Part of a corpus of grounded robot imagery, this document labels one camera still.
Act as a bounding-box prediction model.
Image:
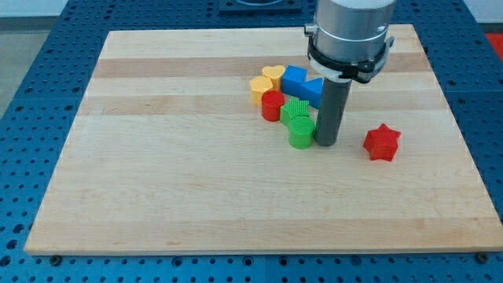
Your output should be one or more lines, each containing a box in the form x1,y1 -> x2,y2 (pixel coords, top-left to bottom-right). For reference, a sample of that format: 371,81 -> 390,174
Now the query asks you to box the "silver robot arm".
304,0 -> 396,83

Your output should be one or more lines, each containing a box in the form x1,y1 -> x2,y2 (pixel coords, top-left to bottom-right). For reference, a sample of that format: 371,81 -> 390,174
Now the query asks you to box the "green star block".
280,98 -> 310,126

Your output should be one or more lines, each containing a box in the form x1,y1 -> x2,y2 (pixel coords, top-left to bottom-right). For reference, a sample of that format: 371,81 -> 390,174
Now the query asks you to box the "red star block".
363,123 -> 402,162

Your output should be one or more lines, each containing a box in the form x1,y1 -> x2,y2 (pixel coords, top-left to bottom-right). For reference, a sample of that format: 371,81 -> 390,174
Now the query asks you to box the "red cylinder block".
261,90 -> 285,122

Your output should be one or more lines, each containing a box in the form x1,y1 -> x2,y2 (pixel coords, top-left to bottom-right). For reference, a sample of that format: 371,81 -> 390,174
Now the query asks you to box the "green cylinder block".
288,116 -> 315,149

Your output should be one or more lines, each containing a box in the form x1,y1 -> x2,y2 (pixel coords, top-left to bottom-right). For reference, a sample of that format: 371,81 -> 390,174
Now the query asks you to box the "yellow hexagon block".
250,75 -> 273,106

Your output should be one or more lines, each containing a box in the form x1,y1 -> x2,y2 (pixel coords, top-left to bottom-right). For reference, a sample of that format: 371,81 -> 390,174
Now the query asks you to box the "yellow heart block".
262,65 -> 286,90

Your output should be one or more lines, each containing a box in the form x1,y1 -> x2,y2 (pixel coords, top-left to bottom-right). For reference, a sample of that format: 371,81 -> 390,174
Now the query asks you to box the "blue cube block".
281,65 -> 307,97

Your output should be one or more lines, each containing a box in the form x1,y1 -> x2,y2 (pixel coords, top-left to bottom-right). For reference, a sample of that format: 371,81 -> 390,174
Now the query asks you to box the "blue triangle block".
299,78 -> 323,109

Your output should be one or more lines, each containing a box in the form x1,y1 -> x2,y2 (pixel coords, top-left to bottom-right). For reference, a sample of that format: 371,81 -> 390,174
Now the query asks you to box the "wooden board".
24,24 -> 502,256

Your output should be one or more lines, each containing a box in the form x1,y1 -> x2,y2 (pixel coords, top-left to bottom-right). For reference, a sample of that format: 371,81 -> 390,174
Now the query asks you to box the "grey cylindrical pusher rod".
314,79 -> 351,146

